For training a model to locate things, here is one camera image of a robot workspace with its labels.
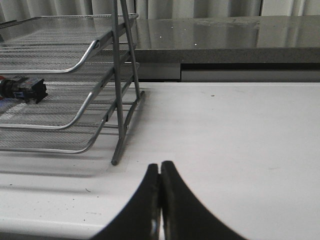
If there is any silver mesh top tray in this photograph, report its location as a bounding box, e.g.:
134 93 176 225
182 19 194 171
0 13 140 75

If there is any red emergency stop button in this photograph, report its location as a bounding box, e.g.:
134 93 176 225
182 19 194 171
0 76 48 104

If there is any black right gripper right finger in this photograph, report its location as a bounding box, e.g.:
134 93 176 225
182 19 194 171
161 161 244 240

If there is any silver mesh tray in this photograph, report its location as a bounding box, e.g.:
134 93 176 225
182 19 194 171
0 61 133 130
0 99 136 154
0 13 140 75

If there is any grey stone counter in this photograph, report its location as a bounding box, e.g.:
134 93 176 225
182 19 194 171
133 15 320 64

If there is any silver mesh bottom tray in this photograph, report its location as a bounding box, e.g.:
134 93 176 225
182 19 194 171
0 99 136 154

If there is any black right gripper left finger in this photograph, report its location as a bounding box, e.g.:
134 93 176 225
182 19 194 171
92 163 160 240

